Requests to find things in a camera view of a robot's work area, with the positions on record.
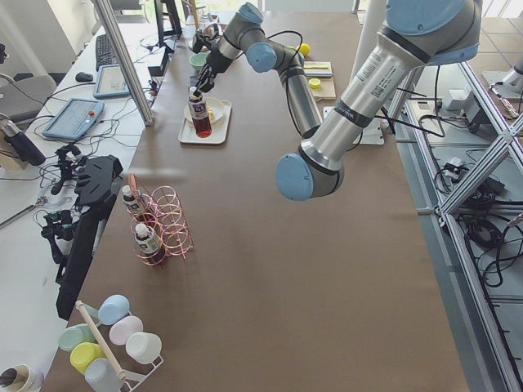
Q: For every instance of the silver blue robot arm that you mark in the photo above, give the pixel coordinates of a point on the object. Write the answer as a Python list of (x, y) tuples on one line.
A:
[(448, 30)]

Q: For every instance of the copper wire bottle rack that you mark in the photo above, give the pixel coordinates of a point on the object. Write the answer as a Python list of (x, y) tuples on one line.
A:
[(165, 215)]

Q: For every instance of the aluminium frame post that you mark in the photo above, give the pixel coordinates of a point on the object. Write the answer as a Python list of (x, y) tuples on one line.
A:
[(110, 24)]

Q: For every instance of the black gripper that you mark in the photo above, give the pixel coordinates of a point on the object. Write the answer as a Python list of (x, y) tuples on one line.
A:
[(213, 62)]

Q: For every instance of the white plate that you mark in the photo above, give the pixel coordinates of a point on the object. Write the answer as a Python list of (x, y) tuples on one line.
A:
[(218, 107)]

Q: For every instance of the white cup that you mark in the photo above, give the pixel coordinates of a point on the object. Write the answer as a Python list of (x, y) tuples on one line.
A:
[(143, 347)]

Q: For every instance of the black water bottle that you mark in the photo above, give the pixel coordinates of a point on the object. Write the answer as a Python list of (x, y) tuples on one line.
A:
[(27, 151)]

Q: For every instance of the half lemon slice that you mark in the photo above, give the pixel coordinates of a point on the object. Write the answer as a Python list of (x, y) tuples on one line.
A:
[(314, 83)]

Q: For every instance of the wooden cutting board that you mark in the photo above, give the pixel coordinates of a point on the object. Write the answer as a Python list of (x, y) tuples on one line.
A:
[(327, 88)]

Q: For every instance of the black computer mouse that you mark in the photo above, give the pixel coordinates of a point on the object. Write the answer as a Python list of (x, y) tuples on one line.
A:
[(83, 77)]

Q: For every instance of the white cup rack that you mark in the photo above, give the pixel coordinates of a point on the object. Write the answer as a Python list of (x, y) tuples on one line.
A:
[(132, 380)]

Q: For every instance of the tea bottle white cap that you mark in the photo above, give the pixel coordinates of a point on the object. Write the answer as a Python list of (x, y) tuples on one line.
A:
[(199, 115)]

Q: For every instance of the mint green cup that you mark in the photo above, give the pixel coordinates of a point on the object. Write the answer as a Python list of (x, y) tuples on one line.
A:
[(75, 335)]

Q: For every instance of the mint green bowl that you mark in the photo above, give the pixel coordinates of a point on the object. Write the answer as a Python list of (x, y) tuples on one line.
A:
[(198, 61)]

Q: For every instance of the grey blue cup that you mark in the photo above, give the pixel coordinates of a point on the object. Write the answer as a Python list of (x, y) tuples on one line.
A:
[(102, 377)]

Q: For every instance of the black foam case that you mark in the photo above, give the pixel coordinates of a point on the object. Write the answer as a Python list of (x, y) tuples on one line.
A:
[(97, 189)]

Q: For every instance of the yellow cup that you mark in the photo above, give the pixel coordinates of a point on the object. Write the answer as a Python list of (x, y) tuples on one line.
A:
[(84, 354)]

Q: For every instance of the steel muddler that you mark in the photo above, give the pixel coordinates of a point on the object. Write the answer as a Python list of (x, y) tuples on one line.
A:
[(318, 73)]

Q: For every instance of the pink cup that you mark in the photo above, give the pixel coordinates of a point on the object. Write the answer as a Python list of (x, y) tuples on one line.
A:
[(124, 328)]

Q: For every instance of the yellow lemon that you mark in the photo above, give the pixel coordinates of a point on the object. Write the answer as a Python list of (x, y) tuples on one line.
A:
[(304, 49)]

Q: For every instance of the blue teach pendant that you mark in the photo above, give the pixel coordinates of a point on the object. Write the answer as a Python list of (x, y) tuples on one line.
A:
[(110, 83), (74, 120)]

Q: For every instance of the black keyboard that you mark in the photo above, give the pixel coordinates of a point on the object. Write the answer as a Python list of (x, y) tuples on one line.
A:
[(104, 52)]

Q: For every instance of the light blue cup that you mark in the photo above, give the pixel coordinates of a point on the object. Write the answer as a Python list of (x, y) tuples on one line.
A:
[(114, 308)]

